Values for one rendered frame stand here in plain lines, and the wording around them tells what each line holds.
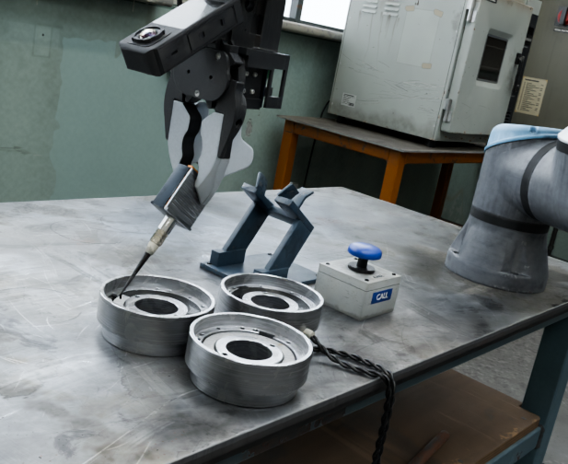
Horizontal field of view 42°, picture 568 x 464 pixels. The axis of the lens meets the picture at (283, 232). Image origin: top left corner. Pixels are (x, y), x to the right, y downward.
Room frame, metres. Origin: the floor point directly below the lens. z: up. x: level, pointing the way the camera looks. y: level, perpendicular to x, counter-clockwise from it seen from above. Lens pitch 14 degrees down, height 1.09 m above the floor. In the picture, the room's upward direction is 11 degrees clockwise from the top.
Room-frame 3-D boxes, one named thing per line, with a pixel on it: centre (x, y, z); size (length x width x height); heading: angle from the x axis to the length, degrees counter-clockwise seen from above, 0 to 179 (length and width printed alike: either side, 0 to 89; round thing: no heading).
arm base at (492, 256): (1.09, -0.33, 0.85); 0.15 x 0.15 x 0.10
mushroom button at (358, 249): (0.83, -0.10, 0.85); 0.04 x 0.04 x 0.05
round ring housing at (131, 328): (0.64, 0.10, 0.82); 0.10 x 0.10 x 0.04
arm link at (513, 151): (1.08, -0.33, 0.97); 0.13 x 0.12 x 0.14; 29
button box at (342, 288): (0.83, -0.10, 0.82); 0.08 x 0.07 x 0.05; 141
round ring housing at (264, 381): (0.58, 0.01, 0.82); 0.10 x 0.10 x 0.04
